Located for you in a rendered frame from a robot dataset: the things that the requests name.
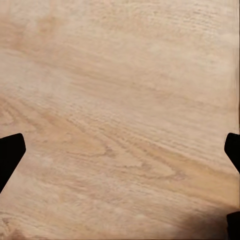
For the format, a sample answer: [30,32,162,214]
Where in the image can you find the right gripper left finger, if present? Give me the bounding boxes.
[0,133,26,193]

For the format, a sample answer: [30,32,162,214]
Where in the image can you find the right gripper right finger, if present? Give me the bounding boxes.
[224,133,240,173]

